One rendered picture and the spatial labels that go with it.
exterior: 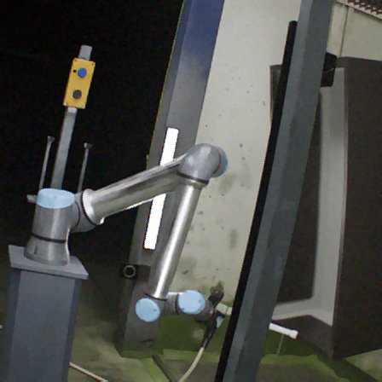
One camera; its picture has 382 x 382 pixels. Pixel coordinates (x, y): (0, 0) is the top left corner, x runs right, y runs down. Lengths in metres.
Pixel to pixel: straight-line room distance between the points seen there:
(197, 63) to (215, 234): 0.92
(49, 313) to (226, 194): 1.35
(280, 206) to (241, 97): 2.11
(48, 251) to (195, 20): 1.53
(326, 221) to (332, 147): 0.36
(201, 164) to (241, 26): 1.36
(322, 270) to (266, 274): 1.85
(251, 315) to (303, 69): 0.47
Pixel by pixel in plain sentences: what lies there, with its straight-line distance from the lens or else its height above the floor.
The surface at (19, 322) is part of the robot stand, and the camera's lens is 2.17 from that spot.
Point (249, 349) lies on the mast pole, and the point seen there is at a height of 0.80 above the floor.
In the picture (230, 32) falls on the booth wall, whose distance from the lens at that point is 3.13.
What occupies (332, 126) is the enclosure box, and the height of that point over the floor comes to 1.44.
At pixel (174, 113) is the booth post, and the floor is 1.35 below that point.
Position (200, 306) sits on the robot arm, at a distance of 2.13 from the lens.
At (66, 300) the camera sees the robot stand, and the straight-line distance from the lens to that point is 2.16.
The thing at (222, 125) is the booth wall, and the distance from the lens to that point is 3.07.
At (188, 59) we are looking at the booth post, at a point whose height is 1.66.
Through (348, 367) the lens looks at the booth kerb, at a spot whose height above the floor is 0.13.
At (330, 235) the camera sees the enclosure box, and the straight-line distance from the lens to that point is 2.83.
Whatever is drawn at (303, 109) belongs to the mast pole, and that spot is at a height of 1.25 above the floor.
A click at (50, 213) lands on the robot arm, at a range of 2.15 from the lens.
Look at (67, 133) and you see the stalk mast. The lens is 3.07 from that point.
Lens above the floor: 1.11
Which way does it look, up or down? 3 degrees down
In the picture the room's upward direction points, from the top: 12 degrees clockwise
